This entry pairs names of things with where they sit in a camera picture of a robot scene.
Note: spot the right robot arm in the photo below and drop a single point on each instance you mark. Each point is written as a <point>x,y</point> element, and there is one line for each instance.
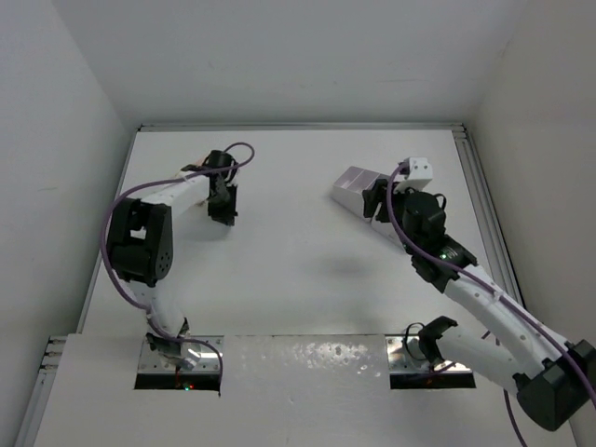
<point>550,376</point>

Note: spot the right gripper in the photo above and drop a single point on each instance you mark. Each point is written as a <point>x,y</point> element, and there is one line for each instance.
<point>378,193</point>

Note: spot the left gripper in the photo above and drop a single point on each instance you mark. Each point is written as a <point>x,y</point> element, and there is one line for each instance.
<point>225,215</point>

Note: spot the pink highlighter yellow-orange cap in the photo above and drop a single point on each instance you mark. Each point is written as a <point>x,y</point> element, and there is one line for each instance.
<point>195,166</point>

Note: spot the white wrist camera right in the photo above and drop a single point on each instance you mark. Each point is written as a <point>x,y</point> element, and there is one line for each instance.
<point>415,173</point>

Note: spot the white divided organizer left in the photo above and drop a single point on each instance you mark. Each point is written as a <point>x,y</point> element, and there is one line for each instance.
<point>347,189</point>

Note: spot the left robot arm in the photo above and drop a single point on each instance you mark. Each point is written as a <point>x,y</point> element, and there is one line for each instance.
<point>139,246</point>

